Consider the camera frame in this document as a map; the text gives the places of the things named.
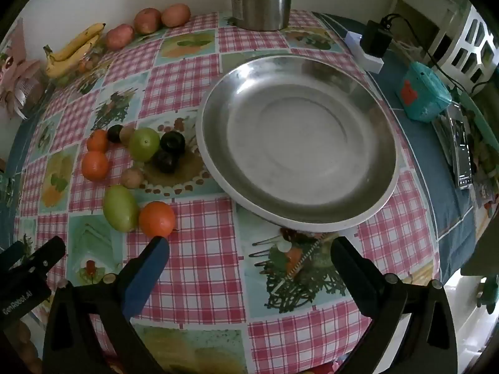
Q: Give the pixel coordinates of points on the large steel plate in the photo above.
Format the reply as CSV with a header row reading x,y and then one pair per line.
x,y
296,144

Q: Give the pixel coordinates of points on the white power strip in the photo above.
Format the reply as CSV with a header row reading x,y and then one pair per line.
x,y
370,62

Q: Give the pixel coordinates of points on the small dark plum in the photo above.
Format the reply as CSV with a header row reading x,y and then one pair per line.
x,y
114,133

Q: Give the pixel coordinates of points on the red apple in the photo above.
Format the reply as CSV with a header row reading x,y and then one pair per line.
x,y
147,20
176,15
120,36

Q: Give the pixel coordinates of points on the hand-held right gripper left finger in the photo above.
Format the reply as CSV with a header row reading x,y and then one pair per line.
x,y
143,280

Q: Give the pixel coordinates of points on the clear glass dish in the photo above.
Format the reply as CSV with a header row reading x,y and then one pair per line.
x,y
7,189

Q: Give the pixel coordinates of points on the clear plastic bag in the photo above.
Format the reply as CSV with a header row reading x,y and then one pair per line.
x,y
91,66

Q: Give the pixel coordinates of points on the steel kettle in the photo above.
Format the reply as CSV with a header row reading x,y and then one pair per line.
x,y
261,0

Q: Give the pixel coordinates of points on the white lattice chair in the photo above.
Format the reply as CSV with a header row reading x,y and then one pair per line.
x,y
473,46

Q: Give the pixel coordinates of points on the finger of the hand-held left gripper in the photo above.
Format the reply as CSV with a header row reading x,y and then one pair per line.
x,y
46,255
11,255

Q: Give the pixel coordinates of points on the checked fruit-print tablecloth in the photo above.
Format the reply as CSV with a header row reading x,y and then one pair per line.
x,y
202,265

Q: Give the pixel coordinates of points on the black charger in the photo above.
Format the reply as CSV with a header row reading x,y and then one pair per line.
x,y
376,39

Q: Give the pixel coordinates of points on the black smartphone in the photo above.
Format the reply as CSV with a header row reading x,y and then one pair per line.
x,y
462,152

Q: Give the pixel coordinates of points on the oval green mango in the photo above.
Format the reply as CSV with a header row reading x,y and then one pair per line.
x,y
120,207

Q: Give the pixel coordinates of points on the teal box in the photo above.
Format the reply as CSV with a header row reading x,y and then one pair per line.
x,y
423,93

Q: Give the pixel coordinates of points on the orange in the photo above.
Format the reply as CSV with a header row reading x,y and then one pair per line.
x,y
157,219
94,166
97,140

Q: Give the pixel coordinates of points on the pink ribbon bouquet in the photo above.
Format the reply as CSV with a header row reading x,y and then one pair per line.
x,y
19,74

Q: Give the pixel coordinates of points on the yellow banana bunch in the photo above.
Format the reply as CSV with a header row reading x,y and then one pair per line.
x,y
66,56

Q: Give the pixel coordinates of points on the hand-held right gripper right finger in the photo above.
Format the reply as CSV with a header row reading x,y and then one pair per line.
x,y
353,276

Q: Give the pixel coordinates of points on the brown kiwi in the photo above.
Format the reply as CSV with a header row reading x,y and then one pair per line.
x,y
125,135
131,177

